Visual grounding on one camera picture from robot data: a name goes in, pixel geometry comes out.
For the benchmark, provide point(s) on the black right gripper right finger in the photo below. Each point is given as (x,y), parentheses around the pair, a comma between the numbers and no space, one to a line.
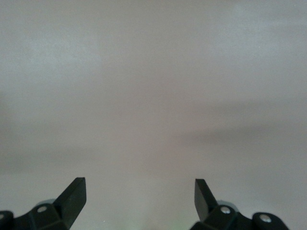
(206,206)

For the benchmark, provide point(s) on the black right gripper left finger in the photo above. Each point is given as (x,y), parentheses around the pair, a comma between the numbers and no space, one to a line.
(69,206)

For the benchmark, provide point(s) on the brown paper table cover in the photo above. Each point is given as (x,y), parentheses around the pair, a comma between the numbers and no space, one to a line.
(153,83)

